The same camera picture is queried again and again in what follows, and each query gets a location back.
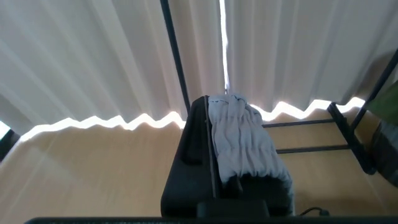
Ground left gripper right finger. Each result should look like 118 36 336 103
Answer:
221 173 294 217

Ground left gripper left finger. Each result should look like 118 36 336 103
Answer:
160 95 219 217

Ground pale grey shorts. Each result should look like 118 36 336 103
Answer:
207 92 295 216

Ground black clothes rack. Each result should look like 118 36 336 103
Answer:
160 0 398 175

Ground green garment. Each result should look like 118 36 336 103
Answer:
368 80 398 126

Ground black cable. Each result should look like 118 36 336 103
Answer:
297 206 330 217

